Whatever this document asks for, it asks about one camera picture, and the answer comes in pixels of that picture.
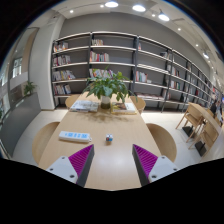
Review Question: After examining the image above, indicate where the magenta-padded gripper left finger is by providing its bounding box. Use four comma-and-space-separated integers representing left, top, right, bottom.
45, 144, 95, 188

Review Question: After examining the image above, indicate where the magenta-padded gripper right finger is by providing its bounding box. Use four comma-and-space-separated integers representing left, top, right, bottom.
131, 143, 181, 187

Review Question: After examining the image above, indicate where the light wooden round-back chair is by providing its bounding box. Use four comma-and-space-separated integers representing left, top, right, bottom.
145, 122, 178, 163
64, 93, 82, 109
129, 95, 147, 114
31, 121, 61, 166

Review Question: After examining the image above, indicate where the white power strip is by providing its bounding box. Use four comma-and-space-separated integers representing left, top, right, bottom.
58, 130, 93, 144

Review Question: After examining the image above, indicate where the group of wooden slatted chairs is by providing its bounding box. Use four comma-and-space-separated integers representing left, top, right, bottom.
175, 101, 224, 158

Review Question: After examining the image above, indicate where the white-covered book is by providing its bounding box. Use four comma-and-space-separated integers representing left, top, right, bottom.
69, 99, 100, 113

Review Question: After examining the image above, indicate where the yellow-edged book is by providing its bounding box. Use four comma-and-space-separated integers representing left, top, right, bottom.
110, 101, 138, 115

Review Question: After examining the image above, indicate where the small leafy background plant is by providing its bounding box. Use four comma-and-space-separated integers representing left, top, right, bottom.
22, 80, 38, 98

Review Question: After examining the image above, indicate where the green potted plant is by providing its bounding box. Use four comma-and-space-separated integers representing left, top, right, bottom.
82, 68, 134, 109

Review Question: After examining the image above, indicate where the grey bookshelf unit with books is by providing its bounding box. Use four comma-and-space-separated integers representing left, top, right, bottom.
50, 30, 221, 113

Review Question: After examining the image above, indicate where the group of ceiling lights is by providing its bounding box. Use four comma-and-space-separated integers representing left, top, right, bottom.
68, 0, 211, 61

